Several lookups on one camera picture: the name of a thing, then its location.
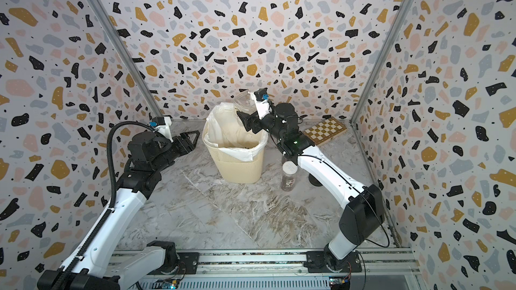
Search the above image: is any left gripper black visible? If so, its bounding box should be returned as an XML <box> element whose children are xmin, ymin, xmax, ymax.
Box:
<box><xmin>150</xmin><ymin>129</ymin><xmax>199</xmax><ymax>175</ymax></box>

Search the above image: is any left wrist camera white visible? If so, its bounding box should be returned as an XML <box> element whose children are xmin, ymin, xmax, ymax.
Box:
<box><xmin>149</xmin><ymin>115</ymin><xmax>173</xmax><ymax>141</ymax></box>

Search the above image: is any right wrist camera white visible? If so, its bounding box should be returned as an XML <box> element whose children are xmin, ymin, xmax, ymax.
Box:
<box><xmin>250</xmin><ymin>88</ymin><xmax>270</xmax><ymax>119</ymax></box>

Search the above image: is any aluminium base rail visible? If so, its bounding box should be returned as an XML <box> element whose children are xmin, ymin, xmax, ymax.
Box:
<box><xmin>78</xmin><ymin>248</ymin><xmax>420</xmax><ymax>290</ymax></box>

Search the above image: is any wooden chessboard box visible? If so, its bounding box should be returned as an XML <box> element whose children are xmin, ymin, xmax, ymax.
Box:
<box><xmin>304</xmin><ymin>117</ymin><xmax>347</xmax><ymax>146</ymax></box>

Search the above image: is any clear jar with flower tea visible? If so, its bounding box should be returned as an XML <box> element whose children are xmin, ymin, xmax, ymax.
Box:
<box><xmin>233</xmin><ymin>90</ymin><xmax>257</xmax><ymax>114</ymax></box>

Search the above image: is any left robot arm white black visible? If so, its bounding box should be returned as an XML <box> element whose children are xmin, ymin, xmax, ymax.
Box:
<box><xmin>36</xmin><ymin>130</ymin><xmax>200</xmax><ymax>289</ymax></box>

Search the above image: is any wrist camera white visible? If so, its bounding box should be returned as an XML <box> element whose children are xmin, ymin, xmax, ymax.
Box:
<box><xmin>250</xmin><ymin>88</ymin><xmax>270</xmax><ymax>119</ymax></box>
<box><xmin>149</xmin><ymin>115</ymin><xmax>173</xmax><ymax>141</ymax></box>

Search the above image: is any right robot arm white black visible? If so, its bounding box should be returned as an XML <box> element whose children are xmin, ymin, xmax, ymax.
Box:
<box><xmin>236</xmin><ymin>101</ymin><xmax>384</xmax><ymax>272</ymax></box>

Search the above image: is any black jar lid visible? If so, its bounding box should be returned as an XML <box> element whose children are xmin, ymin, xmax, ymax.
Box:
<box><xmin>309</xmin><ymin>174</ymin><xmax>323</xmax><ymax>187</ymax></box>

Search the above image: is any white lid tea jar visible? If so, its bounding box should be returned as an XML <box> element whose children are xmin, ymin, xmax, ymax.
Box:
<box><xmin>280</xmin><ymin>161</ymin><xmax>298</xmax><ymax>191</ymax></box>

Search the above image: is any white plastic bin liner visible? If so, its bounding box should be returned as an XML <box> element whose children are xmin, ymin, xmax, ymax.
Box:
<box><xmin>202</xmin><ymin>102</ymin><xmax>269</xmax><ymax>162</ymax></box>

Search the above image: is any cream ribbed trash bin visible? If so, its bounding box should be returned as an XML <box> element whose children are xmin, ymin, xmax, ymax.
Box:
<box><xmin>202</xmin><ymin>104</ymin><xmax>269</xmax><ymax>185</ymax></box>

